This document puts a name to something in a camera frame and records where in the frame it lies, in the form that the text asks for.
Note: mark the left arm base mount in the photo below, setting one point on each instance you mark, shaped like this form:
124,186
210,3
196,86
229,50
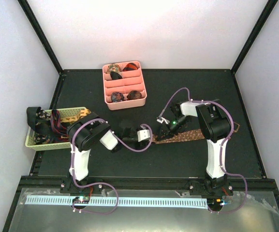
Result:
81,188

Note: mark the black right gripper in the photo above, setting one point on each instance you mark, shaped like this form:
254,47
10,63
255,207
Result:
168,133

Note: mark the black corner frame post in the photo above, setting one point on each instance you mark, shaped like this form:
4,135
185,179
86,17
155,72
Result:
267,10
25,6

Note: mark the floral rolled tie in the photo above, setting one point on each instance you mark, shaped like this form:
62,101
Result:
113,67

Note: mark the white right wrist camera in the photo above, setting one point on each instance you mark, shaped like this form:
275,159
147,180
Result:
162,120

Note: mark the black orange rolled tie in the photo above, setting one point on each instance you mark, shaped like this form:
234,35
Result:
130,67

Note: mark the black corner frame post right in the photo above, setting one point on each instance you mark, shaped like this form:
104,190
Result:
267,10

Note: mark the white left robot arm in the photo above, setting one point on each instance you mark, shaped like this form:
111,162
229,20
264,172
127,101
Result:
91,130

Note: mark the light blue cable duct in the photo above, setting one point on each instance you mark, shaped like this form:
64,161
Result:
120,201

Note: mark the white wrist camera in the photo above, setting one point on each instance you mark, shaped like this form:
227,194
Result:
162,120
144,135

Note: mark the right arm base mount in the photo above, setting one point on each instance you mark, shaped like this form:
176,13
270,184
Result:
211,188

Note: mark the dark brown rolled tie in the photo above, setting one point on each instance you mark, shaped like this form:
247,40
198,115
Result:
134,95

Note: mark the dark striped tie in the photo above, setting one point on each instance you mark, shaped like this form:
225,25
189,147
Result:
56,124

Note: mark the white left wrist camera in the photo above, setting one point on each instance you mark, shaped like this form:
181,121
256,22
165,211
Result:
144,135

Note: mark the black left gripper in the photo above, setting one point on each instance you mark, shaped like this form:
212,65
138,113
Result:
142,144

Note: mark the pink divided organizer box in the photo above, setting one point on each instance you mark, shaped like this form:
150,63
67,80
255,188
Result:
132,80

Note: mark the black corner frame post left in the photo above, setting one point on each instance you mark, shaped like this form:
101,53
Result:
25,6

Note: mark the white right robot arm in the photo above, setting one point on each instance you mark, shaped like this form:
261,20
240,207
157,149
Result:
195,120

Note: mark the black patterned tie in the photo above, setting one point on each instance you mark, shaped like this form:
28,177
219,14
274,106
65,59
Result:
39,121

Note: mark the light green plastic basket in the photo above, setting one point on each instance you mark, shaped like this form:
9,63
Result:
61,142

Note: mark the blue patterned rolled tie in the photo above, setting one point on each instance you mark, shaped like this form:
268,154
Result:
117,97

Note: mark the brown floral necktie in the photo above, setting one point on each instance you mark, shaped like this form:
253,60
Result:
185,136

